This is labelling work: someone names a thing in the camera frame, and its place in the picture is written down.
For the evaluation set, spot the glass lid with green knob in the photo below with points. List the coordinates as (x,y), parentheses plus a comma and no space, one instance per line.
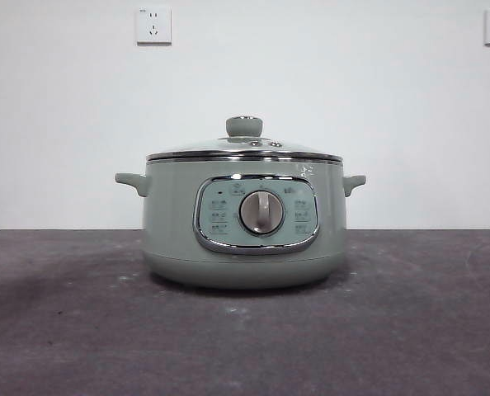
(243,126)

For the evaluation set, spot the pale green electric cooking pot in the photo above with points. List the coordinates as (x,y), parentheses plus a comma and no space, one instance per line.
(172,233)

